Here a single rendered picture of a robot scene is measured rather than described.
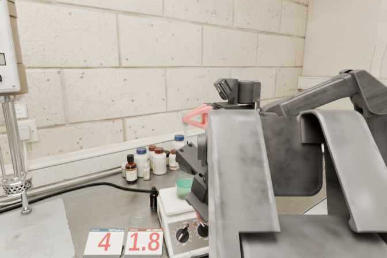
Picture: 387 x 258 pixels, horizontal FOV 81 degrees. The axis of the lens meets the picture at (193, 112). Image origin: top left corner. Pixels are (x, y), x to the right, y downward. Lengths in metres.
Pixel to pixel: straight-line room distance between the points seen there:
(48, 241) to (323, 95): 0.81
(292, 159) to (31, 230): 0.76
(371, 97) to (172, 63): 0.82
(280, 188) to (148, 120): 0.99
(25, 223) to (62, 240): 0.16
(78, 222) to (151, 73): 0.67
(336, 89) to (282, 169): 0.52
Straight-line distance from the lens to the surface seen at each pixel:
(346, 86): 0.68
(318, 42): 1.99
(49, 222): 0.84
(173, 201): 0.68
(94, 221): 0.81
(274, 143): 0.17
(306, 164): 0.18
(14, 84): 0.62
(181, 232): 0.63
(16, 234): 0.84
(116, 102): 1.05
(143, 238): 0.67
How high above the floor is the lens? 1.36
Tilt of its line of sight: 12 degrees down
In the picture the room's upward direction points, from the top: straight up
